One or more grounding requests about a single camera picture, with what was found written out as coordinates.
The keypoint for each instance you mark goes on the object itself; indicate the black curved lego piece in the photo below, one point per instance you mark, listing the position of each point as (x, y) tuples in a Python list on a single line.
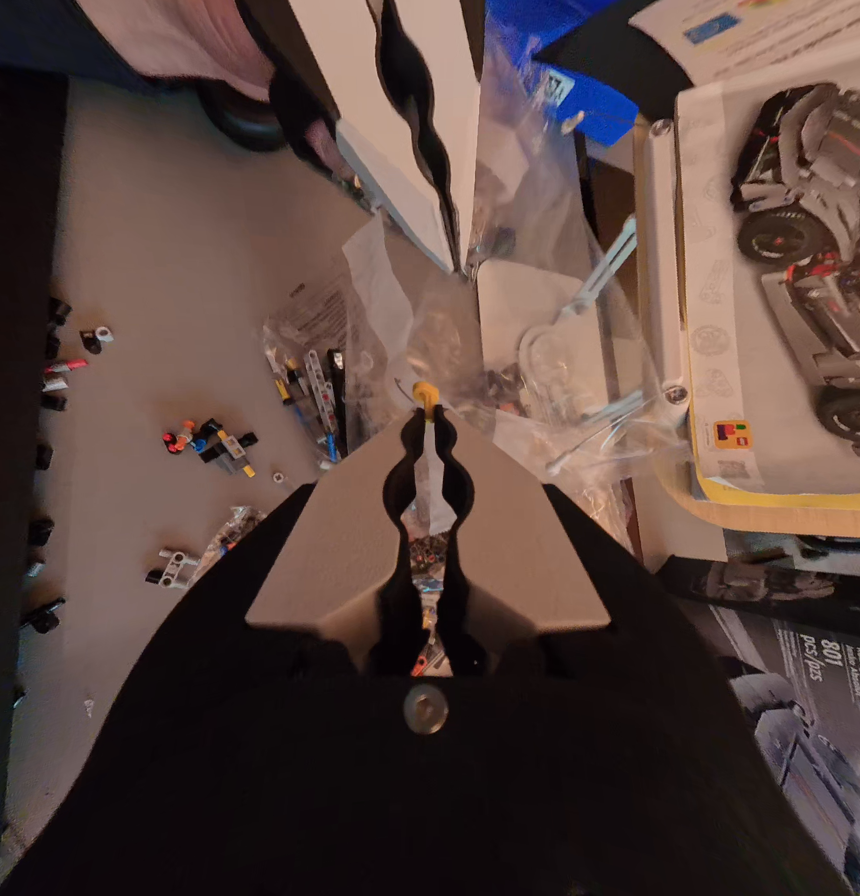
[(90, 341)]

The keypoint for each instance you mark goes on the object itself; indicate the clear bag of mixed pieces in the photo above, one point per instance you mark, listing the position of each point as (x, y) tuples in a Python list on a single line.
[(318, 350)]

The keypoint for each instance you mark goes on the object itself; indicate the small black rubber tire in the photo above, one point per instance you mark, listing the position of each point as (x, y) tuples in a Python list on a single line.
[(503, 241)]

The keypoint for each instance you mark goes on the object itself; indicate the black studded mat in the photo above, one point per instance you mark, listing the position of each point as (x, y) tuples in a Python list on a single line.
[(10, 420)]

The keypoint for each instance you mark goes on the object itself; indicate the light grey angle connector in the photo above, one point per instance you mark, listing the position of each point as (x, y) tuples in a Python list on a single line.
[(54, 383)]

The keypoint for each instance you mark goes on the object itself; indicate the large black rubber tire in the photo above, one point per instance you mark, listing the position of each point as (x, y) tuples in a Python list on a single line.
[(244, 122)]

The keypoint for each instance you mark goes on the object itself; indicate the small black lego piece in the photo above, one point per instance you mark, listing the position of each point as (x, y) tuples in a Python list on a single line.
[(43, 456), (43, 617), (41, 532)]

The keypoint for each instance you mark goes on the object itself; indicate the dark grey beam with pins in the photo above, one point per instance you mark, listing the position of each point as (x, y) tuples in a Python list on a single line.
[(171, 568)]

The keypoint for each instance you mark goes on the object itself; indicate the small clear bag of pins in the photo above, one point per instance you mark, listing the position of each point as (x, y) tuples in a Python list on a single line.
[(227, 535)]

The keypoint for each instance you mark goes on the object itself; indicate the person's left hand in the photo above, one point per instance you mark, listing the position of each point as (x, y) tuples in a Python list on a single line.
[(178, 35)]

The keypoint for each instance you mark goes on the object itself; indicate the blue plastic bin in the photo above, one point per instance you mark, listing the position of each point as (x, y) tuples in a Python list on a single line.
[(598, 105)]

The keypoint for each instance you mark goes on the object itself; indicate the dark lego set box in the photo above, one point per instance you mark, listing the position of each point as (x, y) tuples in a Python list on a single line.
[(787, 700)]

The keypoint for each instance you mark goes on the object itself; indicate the yellow lego piece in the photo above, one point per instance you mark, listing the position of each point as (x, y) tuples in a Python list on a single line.
[(424, 393)]

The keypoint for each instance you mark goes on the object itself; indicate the red and grey pin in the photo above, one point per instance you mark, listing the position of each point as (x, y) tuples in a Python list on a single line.
[(67, 366)]

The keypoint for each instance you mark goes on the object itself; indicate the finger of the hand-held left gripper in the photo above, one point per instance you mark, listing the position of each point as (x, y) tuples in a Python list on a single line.
[(458, 84), (353, 91)]

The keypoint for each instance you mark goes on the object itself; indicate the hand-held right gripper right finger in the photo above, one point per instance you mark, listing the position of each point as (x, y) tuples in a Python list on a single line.
[(535, 560)]

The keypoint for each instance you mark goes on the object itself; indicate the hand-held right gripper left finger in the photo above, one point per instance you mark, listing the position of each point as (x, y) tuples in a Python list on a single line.
[(318, 560)]

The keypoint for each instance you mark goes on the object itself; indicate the white lego instruction booklet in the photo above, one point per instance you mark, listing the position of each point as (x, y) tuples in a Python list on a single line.
[(717, 315)]

